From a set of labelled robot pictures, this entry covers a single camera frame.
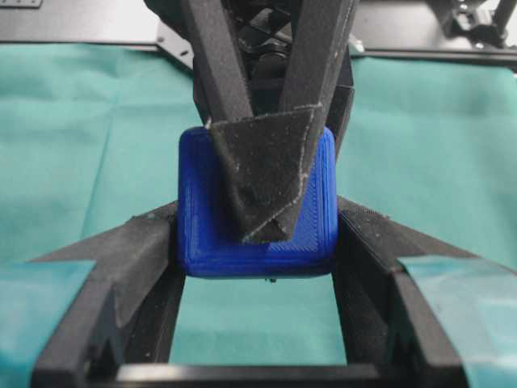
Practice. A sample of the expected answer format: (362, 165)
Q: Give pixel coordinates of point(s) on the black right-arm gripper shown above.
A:
(269, 78)

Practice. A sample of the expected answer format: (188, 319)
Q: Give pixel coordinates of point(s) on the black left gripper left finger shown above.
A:
(125, 312)

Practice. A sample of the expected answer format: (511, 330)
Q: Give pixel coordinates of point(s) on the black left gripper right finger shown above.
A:
(391, 336)

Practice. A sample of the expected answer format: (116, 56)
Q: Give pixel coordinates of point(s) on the blue block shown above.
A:
(256, 203)

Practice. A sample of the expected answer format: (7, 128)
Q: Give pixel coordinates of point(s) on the green table cloth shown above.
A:
(89, 138)

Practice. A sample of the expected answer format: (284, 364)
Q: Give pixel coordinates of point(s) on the black aluminium frame rail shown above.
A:
(392, 29)

